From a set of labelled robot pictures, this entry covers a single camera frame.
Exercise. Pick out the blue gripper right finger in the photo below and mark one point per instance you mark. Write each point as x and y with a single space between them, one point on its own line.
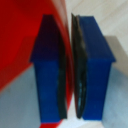
95 73

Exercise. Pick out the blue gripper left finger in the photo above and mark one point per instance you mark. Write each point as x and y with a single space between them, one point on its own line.
46 73

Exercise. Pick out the red plastic cup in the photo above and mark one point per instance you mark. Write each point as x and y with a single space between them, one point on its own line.
20 36

